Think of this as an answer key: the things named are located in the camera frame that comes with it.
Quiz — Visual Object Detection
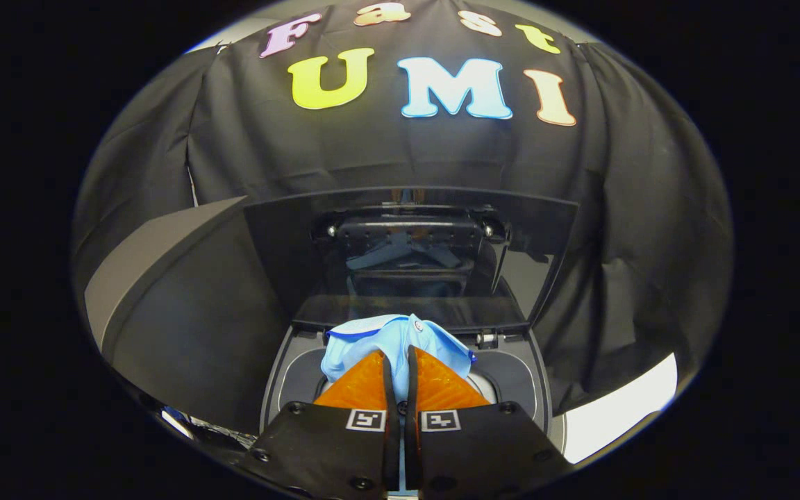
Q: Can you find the grey and black cabinet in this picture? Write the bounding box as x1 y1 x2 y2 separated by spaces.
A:
84 196 291 435

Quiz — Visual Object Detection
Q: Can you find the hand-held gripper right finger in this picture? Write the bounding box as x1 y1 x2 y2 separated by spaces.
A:
403 345 574 500

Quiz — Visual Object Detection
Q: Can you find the black backdrop cloth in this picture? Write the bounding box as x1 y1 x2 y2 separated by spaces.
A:
72 3 734 417

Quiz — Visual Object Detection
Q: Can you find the light blue polo shirt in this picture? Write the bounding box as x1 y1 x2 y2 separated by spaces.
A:
320 314 477 405

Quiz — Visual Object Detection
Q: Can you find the white flat board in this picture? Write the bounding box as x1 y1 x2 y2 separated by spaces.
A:
563 353 678 465

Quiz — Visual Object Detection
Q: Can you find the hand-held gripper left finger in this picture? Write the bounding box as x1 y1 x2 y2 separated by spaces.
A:
240 349 401 500

